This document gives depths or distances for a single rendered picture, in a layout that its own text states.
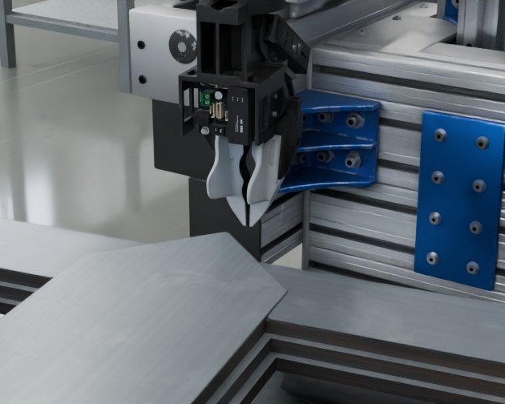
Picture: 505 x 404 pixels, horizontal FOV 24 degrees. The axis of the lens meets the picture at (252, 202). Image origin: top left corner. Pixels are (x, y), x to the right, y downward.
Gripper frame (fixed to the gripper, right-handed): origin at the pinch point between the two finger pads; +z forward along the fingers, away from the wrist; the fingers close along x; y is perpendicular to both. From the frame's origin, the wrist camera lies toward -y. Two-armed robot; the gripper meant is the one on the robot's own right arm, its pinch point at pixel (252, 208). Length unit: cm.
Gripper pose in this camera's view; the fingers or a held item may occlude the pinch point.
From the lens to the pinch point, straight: 104.2
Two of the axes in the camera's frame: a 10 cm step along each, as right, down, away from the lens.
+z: 0.0, 9.3, 3.7
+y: -3.8, 3.4, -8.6
